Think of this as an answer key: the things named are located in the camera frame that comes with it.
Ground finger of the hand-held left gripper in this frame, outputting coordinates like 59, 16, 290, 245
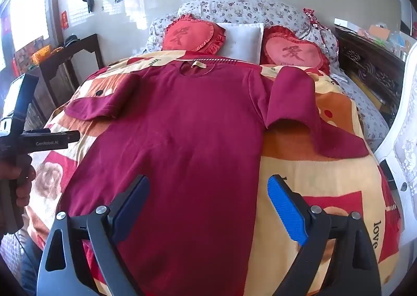
23, 130, 81, 154

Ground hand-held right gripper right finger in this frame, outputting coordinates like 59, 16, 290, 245
267, 175, 382, 296

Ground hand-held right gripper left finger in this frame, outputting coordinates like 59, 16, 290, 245
40, 175, 151, 296

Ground dark red sweater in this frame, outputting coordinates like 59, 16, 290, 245
56, 57, 370, 296

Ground person's left hand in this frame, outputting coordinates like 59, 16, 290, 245
0, 156, 37, 234

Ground orange patterned blanket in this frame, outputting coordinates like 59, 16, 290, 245
20, 50, 403, 296

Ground orange basket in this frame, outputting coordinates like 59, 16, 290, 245
32, 44, 53, 65

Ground dark wooden table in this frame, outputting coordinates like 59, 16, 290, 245
20, 33, 105, 134

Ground white chair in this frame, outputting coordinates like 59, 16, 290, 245
373, 38, 417, 251

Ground red heart-shaped pillow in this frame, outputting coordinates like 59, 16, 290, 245
162, 14, 227, 54
260, 25, 331, 74

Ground carved dark wooden cabinet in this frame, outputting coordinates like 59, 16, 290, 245
334, 25, 412, 127

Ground white pillow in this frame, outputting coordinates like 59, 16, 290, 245
216, 22, 265, 64

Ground floral quilt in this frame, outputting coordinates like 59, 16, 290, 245
145, 0, 390, 143

